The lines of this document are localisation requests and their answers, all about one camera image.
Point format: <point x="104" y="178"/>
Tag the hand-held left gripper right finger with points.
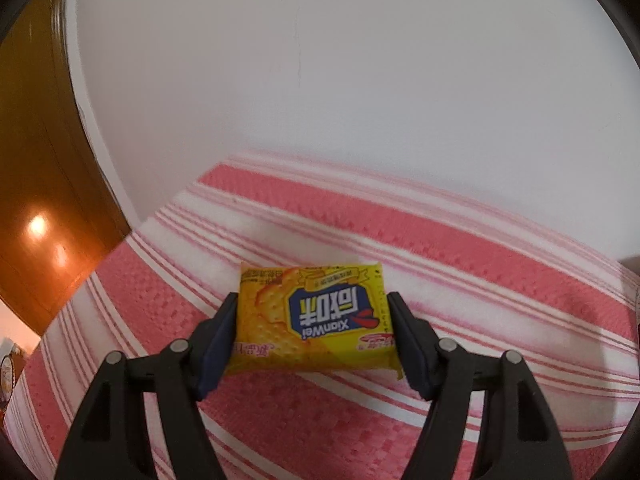
<point x="415" y="350"/>

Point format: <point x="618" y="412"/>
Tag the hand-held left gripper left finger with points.
<point x="217" y="350"/>

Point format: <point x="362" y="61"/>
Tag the yellow snack packet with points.
<point x="310" y="325"/>

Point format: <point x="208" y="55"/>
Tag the pink white striped blanket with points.
<point x="450" y="270"/>

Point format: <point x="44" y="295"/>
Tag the brown wooden door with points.
<point x="40" y="185"/>

